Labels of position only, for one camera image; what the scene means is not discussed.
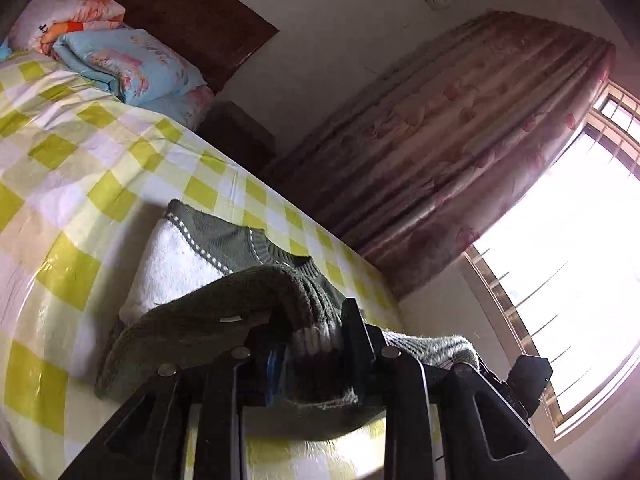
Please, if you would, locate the yellow checked tablecloth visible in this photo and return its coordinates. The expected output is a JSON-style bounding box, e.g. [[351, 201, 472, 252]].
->
[[0, 47, 446, 480]]

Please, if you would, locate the green knitted sweater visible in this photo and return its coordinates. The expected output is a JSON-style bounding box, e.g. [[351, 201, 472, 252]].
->
[[94, 199, 481, 441]]

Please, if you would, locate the pink floral curtain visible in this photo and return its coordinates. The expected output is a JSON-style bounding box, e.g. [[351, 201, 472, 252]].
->
[[260, 10, 617, 301]]

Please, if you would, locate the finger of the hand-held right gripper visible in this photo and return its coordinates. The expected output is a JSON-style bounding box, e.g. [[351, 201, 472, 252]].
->
[[492, 355, 554, 418]]

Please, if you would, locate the blue floral folded quilt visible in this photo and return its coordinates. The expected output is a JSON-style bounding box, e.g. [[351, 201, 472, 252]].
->
[[51, 29, 208, 107]]

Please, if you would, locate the pink floral pillow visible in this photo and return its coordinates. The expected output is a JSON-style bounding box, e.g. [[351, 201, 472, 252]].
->
[[7, 0, 126, 56]]

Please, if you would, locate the large wooden headboard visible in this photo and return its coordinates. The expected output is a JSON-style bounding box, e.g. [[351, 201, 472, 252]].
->
[[97, 0, 279, 96]]

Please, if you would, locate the dark wooden nightstand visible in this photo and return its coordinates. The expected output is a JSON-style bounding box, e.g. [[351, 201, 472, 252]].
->
[[197, 101, 278, 176]]

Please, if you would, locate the window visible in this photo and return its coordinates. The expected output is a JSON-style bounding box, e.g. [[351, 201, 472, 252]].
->
[[460, 80, 640, 441]]

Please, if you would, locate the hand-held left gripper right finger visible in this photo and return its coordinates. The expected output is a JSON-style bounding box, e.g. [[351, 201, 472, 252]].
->
[[342, 298, 571, 480]]

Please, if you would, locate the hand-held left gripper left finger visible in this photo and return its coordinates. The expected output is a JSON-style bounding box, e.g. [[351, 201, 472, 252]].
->
[[57, 312, 293, 480]]

